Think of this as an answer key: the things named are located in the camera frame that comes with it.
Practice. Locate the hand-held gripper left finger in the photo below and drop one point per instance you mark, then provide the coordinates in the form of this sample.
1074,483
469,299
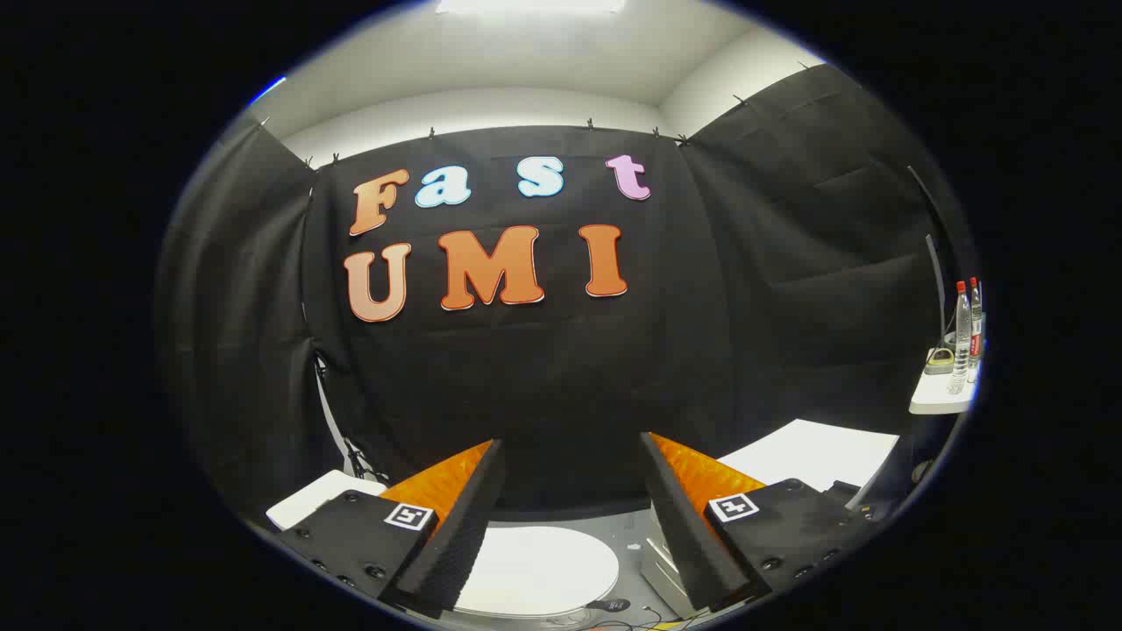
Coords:
460,535

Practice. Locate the small black box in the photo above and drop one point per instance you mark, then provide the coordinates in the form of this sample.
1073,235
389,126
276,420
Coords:
843,493

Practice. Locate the clear red-capped water bottle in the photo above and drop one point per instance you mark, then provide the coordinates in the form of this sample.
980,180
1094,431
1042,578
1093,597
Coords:
962,342
976,324

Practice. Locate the white toilet tank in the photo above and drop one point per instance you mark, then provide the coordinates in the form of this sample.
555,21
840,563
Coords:
311,499

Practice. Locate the thin grey pole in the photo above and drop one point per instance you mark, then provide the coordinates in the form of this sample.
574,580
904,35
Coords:
940,289

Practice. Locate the white drawer cabinet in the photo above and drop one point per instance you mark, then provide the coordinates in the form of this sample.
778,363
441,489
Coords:
806,451

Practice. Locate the black backdrop cloth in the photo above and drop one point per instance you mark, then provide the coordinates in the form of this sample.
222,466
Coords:
561,377

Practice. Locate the ceiling light panel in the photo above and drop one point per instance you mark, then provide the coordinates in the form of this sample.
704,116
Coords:
530,5

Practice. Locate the white toilet lid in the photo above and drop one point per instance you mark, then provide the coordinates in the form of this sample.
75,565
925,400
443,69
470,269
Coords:
543,570

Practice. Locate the grey round object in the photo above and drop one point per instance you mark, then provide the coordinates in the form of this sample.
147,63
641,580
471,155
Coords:
938,361

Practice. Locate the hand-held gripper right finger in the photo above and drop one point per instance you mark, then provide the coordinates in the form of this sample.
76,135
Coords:
688,535

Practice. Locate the white side shelf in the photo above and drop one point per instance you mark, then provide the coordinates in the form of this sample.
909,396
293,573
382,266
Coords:
938,399

